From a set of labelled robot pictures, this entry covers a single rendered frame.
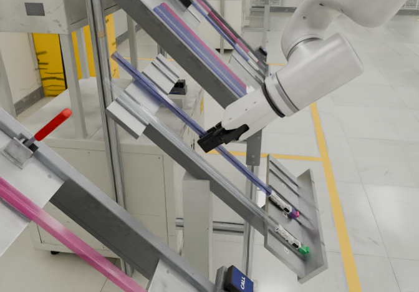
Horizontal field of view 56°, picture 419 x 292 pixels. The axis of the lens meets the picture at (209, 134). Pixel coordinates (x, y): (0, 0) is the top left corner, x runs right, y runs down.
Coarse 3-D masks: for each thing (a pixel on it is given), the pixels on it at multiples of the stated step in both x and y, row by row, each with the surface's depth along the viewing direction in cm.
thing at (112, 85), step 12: (108, 84) 68; (120, 96) 69; (132, 108) 69; (144, 108) 70; (156, 120) 70; (168, 132) 71; (180, 144) 71; (192, 156) 72; (204, 168) 73; (216, 180) 74; (228, 180) 75; (240, 192) 75; (252, 204) 75; (264, 216) 76; (276, 228) 76; (300, 252) 78
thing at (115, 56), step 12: (120, 60) 75; (132, 72) 76; (144, 84) 76; (156, 96) 77; (168, 108) 78; (192, 120) 79; (204, 132) 80; (228, 156) 81; (240, 168) 82; (252, 180) 83; (264, 192) 83
